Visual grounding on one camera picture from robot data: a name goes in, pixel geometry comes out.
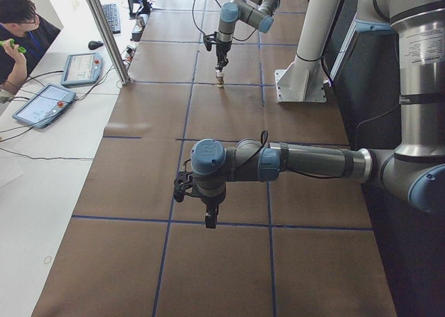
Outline far blue teach pendant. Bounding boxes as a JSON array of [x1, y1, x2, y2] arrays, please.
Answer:
[[60, 52, 102, 88]]

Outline black keyboard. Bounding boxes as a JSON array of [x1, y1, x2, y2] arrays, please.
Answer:
[[102, 3, 121, 34]]

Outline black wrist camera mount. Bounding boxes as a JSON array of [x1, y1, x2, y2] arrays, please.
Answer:
[[203, 32, 218, 51], [173, 171, 195, 203]]

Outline blue teach pendant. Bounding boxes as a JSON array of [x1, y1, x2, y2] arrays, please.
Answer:
[[60, 52, 102, 88], [12, 84, 76, 129]]

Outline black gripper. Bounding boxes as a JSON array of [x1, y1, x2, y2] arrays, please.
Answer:
[[215, 45, 231, 70], [201, 197, 223, 229]]

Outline aluminium profile post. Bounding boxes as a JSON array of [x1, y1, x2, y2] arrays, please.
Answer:
[[86, 0, 131, 86]]

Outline silver metal cylinder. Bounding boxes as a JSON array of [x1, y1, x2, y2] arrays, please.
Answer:
[[135, 15, 145, 28]]

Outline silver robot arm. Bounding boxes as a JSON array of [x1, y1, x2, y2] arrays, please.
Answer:
[[213, 0, 280, 74], [174, 0, 444, 229]]

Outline person in black shirt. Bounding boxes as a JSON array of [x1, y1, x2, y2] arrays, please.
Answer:
[[1, 0, 60, 96]]

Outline near blue teach pendant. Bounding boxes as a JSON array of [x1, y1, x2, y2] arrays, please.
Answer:
[[12, 84, 76, 129]]

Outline black computer mouse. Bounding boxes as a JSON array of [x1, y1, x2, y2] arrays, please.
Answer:
[[88, 40, 104, 50]]

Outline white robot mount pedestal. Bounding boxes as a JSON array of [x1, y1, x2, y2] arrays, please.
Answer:
[[275, 0, 341, 103]]

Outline black monitor stand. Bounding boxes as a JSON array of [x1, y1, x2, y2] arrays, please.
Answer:
[[127, 0, 152, 19]]

